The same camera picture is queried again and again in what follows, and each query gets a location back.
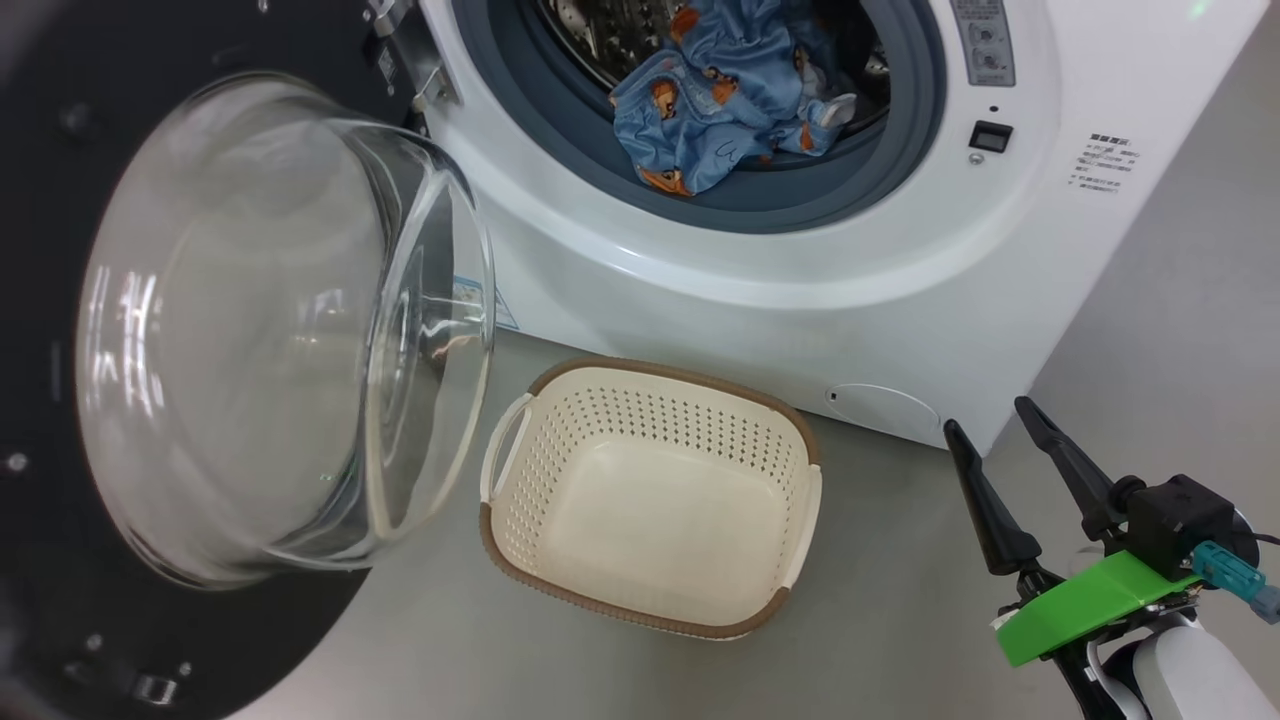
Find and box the blue bear print garment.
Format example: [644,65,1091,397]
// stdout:
[610,0,861,197]

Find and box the round white filter cover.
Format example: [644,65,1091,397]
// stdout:
[828,383,942,442]

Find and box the glass washing machine door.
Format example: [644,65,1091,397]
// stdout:
[0,0,497,720]

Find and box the blue energy label sticker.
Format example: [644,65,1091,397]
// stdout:
[455,275,521,333]

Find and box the grey rubber door gasket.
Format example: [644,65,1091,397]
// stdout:
[450,0,947,236]

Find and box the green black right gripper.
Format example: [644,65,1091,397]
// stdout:
[943,397,1201,720]

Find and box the teal camera cable connector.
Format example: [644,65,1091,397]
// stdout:
[1190,540,1280,626]

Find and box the white front-load washing machine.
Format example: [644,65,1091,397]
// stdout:
[415,0,1271,457]

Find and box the cream perforated laundry basket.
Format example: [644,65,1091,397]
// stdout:
[480,357,823,641]

